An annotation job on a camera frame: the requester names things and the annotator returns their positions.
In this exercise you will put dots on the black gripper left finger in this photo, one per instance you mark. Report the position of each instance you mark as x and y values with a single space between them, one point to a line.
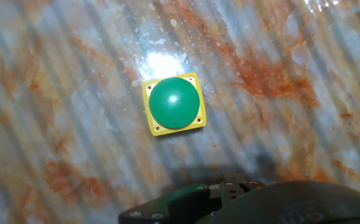
173 207

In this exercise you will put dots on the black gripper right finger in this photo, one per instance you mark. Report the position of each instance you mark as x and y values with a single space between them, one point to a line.
231 186

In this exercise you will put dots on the yellow box green mushroom button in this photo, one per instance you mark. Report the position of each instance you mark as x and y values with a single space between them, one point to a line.
173 102

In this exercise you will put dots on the orange marble pattern mat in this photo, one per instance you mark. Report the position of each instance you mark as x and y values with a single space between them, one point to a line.
261 140

